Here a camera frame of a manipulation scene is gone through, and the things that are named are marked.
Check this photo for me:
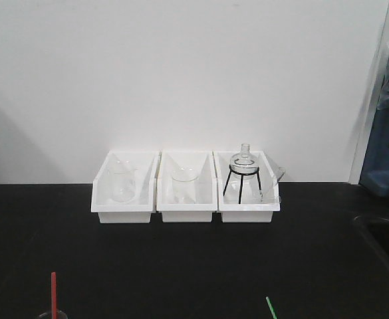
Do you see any middle white storage bin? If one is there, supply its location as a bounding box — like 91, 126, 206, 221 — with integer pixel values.
156, 150, 217, 223

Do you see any glass beaker in left bin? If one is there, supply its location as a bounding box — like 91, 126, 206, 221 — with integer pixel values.
109, 169, 136, 203

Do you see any glass beaker holding red spoon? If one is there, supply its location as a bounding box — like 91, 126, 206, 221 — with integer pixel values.
37, 310, 68, 319

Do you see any glass beaker in bin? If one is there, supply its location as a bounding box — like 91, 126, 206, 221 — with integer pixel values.
109, 169, 136, 203
171, 167, 198, 204

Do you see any black wire tripod stand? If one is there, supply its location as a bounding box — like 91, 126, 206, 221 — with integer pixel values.
223, 165, 262, 205

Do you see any right white storage bin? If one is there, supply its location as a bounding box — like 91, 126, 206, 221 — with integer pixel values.
213, 151, 280, 223

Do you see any left white storage bin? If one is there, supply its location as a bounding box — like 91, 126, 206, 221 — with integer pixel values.
91, 151, 160, 223

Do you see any black lab sink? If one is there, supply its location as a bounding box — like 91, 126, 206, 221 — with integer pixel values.
352, 214, 389, 302

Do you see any glass funnel in right bin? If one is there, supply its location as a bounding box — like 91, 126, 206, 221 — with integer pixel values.
254, 166, 286, 205

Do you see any glass beaker in middle bin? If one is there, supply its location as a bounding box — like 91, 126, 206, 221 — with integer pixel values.
171, 167, 198, 204

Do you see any green plastic spoon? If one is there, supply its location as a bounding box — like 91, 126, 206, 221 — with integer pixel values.
265, 296, 277, 319

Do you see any white storage bin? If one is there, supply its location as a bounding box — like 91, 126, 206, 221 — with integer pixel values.
156, 150, 217, 223
91, 151, 160, 223
213, 151, 280, 223

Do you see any round glass flask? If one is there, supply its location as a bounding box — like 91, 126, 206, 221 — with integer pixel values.
229, 144, 259, 174

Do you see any red plastic spoon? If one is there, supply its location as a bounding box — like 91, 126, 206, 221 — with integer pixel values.
51, 272, 59, 319

